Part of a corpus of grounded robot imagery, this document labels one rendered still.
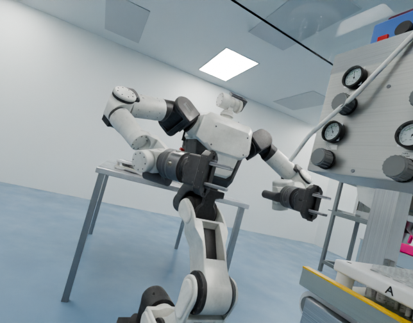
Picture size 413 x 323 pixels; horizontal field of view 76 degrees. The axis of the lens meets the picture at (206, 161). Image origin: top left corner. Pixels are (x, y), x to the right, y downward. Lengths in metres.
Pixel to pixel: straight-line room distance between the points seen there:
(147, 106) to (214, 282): 0.68
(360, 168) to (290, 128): 6.33
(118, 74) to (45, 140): 1.72
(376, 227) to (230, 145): 0.61
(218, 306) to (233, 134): 0.65
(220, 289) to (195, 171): 0.48
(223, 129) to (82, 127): 4.32
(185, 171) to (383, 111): 0.46
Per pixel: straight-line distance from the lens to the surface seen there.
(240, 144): 1.16
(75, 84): 5.37
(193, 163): 0.71
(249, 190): 6.21
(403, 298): 0.49
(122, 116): 0.89
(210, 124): 1.10
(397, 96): 0.49
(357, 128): 0.50
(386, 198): 0.81
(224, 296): 1.03
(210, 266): 1.04
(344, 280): 0.53
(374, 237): 0.81
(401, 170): 0.41
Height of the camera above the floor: 0.98
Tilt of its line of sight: 3 degrees up
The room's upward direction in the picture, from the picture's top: 15 degrees clockwise
